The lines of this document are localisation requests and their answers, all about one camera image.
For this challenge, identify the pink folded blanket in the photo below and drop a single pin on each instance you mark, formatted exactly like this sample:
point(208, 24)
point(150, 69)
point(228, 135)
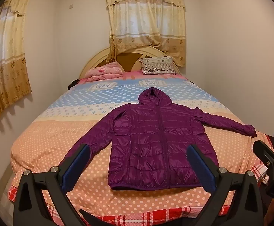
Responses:
point(104, 71)

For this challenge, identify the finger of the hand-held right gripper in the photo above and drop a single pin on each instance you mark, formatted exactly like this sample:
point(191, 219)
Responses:
point(265, 151)

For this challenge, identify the polka dot bedspread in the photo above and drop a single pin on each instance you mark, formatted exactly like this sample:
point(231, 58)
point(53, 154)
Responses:
point(56, 134)

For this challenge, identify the beige curtain with valance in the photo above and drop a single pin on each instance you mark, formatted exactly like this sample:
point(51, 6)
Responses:
point(146, 16)

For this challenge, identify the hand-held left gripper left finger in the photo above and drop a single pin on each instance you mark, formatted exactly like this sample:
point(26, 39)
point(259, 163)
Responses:
point(77, 164)

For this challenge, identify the black object beside bed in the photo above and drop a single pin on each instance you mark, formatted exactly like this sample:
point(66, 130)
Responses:
point(72, 84)

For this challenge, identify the striped frilled pillow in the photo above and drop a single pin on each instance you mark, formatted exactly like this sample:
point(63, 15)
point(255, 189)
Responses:
point(159, 66)

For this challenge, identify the red plaid bed sheet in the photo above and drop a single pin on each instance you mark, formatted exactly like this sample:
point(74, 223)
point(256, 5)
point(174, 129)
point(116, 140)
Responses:
point(137, 219)

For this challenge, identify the purple hooded puffer jacket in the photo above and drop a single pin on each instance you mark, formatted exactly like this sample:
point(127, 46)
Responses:
point(151, 141)

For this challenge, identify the beige floral side curtain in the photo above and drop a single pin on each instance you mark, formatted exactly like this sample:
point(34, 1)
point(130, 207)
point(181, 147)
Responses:
point(7, 63)

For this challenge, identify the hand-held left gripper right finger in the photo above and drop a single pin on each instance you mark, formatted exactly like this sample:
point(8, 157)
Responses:
point(201, 167)

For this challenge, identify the cream round wooden headboard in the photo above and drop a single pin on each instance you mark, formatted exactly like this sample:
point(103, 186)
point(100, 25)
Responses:
point(94, 61)

